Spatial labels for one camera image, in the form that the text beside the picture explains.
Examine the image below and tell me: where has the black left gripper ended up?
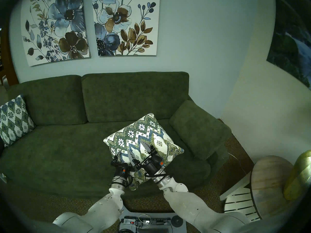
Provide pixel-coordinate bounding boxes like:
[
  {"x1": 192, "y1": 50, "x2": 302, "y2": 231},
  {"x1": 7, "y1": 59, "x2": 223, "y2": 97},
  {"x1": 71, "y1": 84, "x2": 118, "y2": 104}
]
[{"x1": 111, "y1": 156, "x2": 133, "y2": 180}]

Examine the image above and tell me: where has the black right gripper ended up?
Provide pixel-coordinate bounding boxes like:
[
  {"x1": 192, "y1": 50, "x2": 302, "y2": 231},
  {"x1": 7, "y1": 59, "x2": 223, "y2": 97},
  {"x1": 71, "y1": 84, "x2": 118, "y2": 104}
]
[{"x1": 128, "y1": 141, "x2": 168, "y2": 176}]

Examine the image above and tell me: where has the green blue patterned cushion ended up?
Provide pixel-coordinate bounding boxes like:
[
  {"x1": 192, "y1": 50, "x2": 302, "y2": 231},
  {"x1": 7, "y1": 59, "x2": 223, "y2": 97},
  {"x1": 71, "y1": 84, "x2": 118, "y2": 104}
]
[
  {"x1": 0, "y1": 94, "x2": 35, "y2": 147},
  {"x1": 103, "y1": 113, "x2": 184, "y2": 191}
]

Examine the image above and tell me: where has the grey robot base platform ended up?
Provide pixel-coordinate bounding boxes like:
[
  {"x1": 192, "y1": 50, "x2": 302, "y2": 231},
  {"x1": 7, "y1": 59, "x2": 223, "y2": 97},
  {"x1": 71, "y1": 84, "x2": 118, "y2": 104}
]
[{"x1": 119, "y1": 205, "x2": 187, "y2": 233}]

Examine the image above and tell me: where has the dark green fabric sofa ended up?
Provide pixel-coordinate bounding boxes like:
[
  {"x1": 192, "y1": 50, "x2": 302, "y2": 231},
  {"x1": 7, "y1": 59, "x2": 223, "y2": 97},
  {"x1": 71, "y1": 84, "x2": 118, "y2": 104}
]
[{"x1": 0, "y1": 72, "x2": 232, "y2": 199}]

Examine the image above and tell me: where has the black power strip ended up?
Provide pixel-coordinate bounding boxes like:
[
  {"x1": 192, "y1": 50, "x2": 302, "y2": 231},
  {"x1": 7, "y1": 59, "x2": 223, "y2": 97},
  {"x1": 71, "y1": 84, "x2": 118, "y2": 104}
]
[{"x1": 124, "y1": 217, "x2": 172, "y2": 227}]

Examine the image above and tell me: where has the black round base knob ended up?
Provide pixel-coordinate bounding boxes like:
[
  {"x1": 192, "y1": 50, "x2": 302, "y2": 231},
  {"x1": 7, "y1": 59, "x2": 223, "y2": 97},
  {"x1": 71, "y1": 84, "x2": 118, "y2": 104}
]
[{"x1": 171, "y1": 216, "x2": 184, "y2": 228}]

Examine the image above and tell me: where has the white slatted chair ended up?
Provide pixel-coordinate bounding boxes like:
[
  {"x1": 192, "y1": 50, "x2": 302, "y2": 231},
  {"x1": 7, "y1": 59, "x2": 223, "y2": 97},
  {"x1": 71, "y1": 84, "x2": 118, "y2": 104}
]
[{"x1": 220, "y1": 171, "x2": 261, "y2": 222}]

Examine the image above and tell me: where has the brown leaf flower canvas painting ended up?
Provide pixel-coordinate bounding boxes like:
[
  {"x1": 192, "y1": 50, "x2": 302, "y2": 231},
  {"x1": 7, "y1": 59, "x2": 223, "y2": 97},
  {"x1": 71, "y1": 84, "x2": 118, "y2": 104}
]
[{"x1": 92, "y1": 0, "x2": 160, "y2": 56}]

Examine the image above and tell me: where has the round wooden side table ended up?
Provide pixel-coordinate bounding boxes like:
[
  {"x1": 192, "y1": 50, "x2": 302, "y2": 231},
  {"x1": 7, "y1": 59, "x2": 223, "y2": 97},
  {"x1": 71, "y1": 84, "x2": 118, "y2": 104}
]
[{"x1": 250, "y1": 156, "x2": 295, "y2": 213}]

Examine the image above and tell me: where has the blue flower canvas painting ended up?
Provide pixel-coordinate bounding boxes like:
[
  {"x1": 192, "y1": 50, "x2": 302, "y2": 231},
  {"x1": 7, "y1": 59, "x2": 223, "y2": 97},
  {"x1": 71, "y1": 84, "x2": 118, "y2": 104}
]
[{"x1": 21, "y1": 0, "x2": 91, "y2": 67}]

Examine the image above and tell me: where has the gold metallic vase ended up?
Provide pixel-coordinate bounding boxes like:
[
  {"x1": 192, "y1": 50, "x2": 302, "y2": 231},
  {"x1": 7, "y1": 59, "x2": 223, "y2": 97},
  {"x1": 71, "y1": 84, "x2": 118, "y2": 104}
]
[{"x1": 283, "y1": 150, "x2": 311, "y2": 201}]

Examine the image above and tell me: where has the coiled white cable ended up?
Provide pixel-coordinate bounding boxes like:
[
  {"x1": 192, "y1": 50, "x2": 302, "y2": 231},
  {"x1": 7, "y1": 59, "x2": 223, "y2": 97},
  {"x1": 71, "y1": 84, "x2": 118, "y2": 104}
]
[{"x1": 138, "y1": 214, "x2": 152, "y2": 228}]

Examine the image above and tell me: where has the black power cable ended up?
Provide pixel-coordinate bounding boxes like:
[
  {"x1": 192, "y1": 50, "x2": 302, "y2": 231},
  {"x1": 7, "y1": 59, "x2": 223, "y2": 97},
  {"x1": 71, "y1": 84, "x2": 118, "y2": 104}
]
[{"x1": 118, "y1": 219, "x2": 136, "y2": 233}]

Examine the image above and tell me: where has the thin white floor cable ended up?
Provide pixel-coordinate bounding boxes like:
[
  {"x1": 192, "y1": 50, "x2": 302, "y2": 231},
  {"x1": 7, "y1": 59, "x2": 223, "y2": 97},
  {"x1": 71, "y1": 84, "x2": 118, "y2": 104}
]
[{"x1": 228, "y1": 152, "x2": 247, "y2": 175}]

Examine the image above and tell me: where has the brown wooden door frame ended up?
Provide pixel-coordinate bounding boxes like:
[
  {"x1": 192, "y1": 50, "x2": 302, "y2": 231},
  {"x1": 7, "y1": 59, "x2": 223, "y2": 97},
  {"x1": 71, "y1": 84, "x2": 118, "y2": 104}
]
[{"x1": 0, "y1": 24, "x2": 19, "y2": 86}]

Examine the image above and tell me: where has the forest waterfall wall picture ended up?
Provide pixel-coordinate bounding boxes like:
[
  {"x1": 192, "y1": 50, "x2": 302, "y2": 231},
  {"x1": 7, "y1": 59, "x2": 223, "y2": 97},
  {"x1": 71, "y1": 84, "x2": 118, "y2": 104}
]
[{"x1": 267, "y1": 0, "x2": 311, "y2": 88}]

